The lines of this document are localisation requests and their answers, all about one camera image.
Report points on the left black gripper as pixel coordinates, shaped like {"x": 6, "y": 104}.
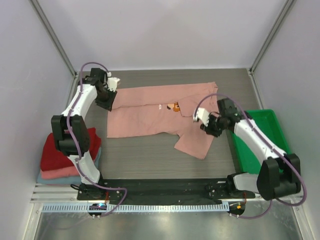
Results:
{"x": 109, "y": 104}

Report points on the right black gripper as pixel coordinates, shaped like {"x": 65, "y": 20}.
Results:
{"x": 212, "y": 127}

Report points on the pink t shirt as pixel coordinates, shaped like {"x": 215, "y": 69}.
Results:
{"x": 151, "y": 110}

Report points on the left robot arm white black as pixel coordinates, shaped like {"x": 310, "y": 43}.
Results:
{"x": 71, "y": 136}

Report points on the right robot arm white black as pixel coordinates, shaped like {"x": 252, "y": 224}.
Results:
{"x": 279, "y": 173}

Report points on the green plastic tray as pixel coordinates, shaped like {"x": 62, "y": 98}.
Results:
{"x": 250, "y": 149}

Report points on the salmon folded t shirt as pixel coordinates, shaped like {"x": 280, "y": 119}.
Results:
{"x": 65, "y": 172}

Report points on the red folded t shirt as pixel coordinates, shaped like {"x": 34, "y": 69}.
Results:
{"x": 53, "y": 159}

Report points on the blue folded t shirt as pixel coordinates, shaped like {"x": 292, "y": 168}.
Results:
{"x": 60, "y": 181}

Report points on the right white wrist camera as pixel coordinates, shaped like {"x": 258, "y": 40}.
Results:
{"x": 201, "y": 114}

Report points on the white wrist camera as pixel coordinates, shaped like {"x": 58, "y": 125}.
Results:
{"x": 201, "y": 114}
{"x": 112, "y": 82}

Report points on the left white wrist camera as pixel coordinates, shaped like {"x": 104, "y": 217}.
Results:
{"x": 112, "y": 82}

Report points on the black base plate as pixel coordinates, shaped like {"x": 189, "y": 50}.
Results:
{"x": 170, "y": 191}

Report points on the white slotted cable duct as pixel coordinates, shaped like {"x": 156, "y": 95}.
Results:
{"x": 91, "y": 207}

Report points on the aluminium frame rail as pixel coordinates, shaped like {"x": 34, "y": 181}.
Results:
{"x": 65, "y": 193}

